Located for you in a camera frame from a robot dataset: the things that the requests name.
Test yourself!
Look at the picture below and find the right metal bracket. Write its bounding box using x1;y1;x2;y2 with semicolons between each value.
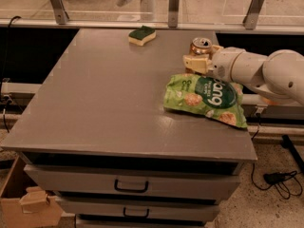
242;0;265;30

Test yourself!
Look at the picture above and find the left metal bracket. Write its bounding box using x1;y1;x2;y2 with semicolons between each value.
50;0;68;25

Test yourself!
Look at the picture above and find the black power adapter with cable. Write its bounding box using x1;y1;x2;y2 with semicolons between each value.
250;165;303;200

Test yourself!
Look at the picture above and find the black cable at left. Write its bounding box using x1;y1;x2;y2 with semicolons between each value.
0;15;22;81

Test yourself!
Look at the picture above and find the middle metal bracket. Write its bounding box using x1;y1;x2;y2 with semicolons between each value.
168;0;180;28

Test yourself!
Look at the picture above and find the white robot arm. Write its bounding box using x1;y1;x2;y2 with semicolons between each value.
183;47;304;105

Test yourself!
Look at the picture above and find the drawer black handle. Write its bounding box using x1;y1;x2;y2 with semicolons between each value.
114;180;149;194
123;207;150;219

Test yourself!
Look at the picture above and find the cardboard box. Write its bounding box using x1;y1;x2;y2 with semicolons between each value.
0;158;63;228

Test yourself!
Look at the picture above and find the top drawer black handle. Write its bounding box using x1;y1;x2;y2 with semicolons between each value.
114;180;149;194

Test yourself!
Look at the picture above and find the metal bracket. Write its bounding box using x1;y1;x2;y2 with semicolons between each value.
168;0;180;28
50;0;68;25
242;0;265;30

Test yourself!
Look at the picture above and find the green rice chip bag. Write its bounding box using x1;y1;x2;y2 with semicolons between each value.
163;73;247;128

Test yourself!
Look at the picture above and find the middle drawer black handle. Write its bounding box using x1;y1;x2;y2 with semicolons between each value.
123;207;150;219

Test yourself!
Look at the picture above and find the grey drawer cabinet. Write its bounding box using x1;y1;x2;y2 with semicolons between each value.
3;28;257;228

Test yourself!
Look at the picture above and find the green yellow sponge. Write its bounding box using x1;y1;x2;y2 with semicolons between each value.
128;26;156;46

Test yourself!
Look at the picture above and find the orange soda can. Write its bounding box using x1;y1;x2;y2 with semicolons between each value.
188;37;212;60

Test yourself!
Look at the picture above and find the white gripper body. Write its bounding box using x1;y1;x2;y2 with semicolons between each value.
208;47;245;82

